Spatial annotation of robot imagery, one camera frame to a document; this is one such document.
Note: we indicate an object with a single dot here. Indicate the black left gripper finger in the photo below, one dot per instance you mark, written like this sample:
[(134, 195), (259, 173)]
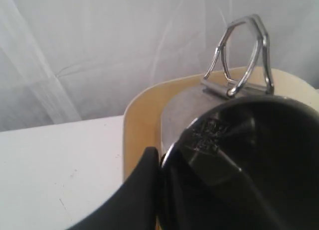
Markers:
[(134, 205)]

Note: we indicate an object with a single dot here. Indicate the steel cup with folding handle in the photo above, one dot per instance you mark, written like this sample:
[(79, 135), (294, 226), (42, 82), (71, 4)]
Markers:
[(238, 156)]

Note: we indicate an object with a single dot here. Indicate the cream bin with circle mark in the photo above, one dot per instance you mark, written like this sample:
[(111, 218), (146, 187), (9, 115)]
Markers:
[(142, 124)]

